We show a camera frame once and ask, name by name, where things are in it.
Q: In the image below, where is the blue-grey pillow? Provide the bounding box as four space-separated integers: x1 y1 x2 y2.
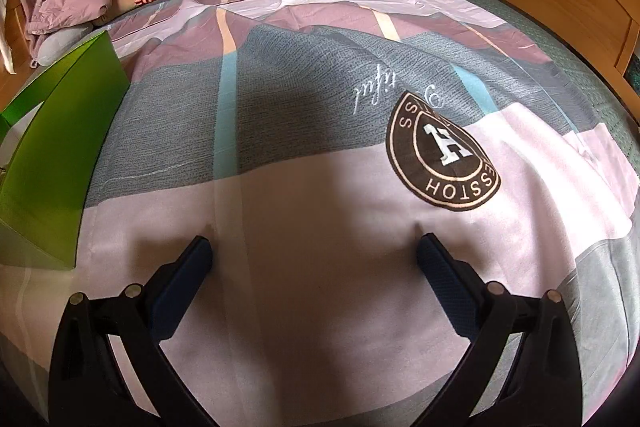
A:
37 24 97 68

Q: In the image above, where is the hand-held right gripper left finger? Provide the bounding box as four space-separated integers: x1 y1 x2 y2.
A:
47 235 214 427

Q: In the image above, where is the green cardboard box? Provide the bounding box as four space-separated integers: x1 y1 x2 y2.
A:
0 29 131 271

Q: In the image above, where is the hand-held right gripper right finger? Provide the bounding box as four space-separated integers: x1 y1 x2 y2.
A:
416 233 584 427

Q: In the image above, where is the printed patchwork quilt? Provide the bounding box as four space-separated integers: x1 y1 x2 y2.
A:
0 0 640 427

